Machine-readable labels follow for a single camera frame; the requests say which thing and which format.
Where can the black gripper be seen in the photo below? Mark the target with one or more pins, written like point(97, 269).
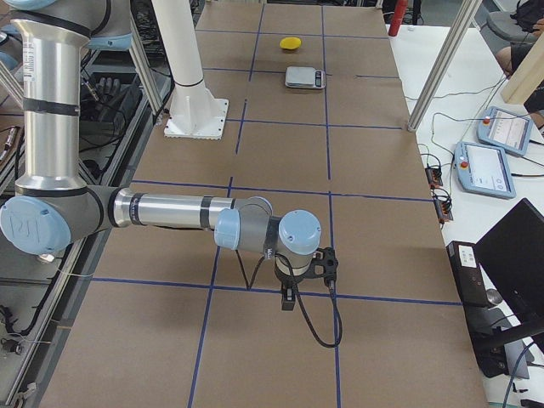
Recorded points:
point(288, 280)

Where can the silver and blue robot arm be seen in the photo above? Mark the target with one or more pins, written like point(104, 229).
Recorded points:
point(54, 207)

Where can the lower orange black connector module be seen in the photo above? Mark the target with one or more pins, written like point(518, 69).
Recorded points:
point(443, 204)

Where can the orange black connector module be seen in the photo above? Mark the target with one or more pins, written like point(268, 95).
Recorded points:
point(434, 177)
point(443, 204)

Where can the upper orange black connector module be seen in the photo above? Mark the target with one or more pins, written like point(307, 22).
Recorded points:
point(434, 177)

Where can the black computer box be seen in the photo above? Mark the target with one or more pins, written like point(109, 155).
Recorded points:
point(483, 317)

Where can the silver digital kitchen scale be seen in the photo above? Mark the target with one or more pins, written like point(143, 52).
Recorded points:
point(305, 77)

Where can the black monitor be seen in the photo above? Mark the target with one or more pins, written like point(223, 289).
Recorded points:
point(511, 254)

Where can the near blue teach pendant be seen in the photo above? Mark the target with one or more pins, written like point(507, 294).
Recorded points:
point(483, 169)

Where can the blue teach pendant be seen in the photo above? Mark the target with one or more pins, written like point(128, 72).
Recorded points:
point(483, 169)
point(505, 129)

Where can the black equipment under table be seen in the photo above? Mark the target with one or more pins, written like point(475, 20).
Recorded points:
point(108, 104)

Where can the far blue teach pendant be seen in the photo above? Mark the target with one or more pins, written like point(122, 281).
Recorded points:
point(505, 129)

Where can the red bottle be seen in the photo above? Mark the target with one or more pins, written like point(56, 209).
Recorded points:
point(398, 17)

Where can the wooden beam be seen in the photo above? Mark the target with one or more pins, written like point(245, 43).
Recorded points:
point(529, 75)

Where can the seated person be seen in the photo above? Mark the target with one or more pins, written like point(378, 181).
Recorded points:
point(509, 59)

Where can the grey office chair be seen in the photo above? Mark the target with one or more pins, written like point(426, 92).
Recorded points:
point(516, 26)

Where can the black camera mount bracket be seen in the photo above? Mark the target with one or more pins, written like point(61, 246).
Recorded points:
point(323, 266)

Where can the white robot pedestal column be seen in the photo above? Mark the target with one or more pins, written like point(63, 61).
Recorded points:
point(194, 112)

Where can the aluminium side rail frame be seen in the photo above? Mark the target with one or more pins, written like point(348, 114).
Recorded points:
point(43, 297)

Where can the aluminium frame post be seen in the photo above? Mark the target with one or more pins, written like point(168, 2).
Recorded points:
point(446, 54)

